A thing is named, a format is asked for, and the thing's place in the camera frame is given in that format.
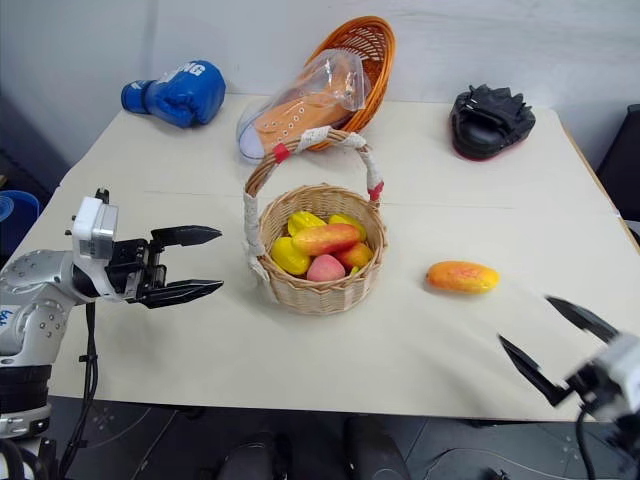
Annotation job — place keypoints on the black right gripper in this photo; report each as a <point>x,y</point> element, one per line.
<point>590,387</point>

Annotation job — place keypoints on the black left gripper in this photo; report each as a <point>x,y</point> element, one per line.
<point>132,265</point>

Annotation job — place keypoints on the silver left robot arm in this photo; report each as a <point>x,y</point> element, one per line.
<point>35,300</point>

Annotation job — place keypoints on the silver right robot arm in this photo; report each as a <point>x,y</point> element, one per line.
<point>627,432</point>

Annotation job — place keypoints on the orange oval woven basket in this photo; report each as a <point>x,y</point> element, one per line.
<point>372,65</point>

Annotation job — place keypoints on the orange-yellow mango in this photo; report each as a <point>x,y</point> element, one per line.
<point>462,277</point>

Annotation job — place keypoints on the pink peach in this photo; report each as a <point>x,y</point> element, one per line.
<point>325,269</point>

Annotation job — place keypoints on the long red-yellow mango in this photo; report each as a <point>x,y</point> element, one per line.
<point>327,239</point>

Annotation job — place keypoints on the blue boxing glove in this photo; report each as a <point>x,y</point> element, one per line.
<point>180,95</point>

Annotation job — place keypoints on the blue plastic bin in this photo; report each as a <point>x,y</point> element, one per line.
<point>17,220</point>

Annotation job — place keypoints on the small red-orange mango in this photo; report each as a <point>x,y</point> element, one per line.
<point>357,254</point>

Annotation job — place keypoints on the orange canvas shoe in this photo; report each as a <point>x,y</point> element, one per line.
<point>295,115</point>

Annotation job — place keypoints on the black chair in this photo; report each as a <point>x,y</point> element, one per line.
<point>622,160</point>

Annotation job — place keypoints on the black punch mitt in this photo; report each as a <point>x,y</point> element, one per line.
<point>490,125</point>

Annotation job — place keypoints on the orange sneaker in plastic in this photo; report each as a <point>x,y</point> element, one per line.
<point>345,82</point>

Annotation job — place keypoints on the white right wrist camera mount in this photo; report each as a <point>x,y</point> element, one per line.
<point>625,360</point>

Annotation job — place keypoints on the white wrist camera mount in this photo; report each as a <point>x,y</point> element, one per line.
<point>625,360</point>
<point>92,227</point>

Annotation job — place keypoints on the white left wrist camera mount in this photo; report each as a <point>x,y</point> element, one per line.
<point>92,227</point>

